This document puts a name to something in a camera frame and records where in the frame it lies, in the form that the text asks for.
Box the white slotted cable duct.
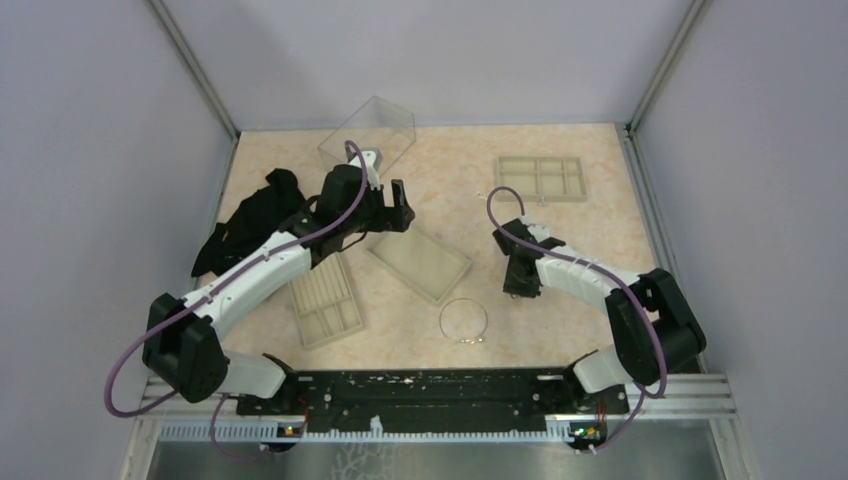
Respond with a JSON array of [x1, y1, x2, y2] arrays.
[[159, 417, 574, 444]]

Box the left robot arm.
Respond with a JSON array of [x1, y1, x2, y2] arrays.
[[142, 162, 415, 414]]

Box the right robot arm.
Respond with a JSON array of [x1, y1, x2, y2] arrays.
[[493, 217, 707, 412]]

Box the beige slotted ring tray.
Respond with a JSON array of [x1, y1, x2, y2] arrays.
[[289, 254, 366, 350]]

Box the clear plastic box cover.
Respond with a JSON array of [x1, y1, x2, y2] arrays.
[[317, 96, 416, 175]]

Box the black cloth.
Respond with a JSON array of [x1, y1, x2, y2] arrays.
[[191, 168, 306, 278]]

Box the silver bangle bracelet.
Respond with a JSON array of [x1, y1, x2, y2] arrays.
[[438, 297, 490, 346]]

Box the beige compartment tray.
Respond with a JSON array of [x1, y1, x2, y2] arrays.
[[495, 156, 588, 204]]

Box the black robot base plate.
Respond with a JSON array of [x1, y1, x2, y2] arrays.
[[236, 367, 630, 434]]

